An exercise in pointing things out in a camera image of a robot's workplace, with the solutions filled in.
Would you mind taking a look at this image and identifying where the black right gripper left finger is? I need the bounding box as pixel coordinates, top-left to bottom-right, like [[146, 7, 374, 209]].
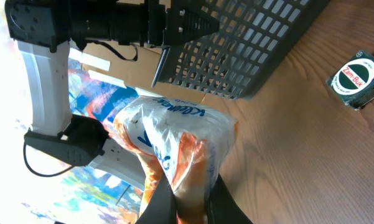
[[136, 175, 177, 224]]

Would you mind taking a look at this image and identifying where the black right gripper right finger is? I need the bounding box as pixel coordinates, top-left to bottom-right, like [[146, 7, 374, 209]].
[[205, 175, 253, 224]]

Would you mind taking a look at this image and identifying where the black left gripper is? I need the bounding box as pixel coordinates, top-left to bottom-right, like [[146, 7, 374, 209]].
[[111, 0, 220, 88]]

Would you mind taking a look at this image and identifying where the orange tissue pack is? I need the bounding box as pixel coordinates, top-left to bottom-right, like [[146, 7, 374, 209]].
[[113, 96, 238, 223]]

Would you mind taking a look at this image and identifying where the green Zam-Buk tin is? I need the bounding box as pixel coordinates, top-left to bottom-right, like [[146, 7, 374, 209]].
[[326, 50, 374, 110]]

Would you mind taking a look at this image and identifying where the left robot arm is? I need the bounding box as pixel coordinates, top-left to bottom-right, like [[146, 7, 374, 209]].
[[4, 0, 220, 189]]

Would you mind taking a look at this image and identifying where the dark grey plastic mesh basket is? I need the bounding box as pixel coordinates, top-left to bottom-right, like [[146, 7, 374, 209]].
[[157, 0, 327, 100]]

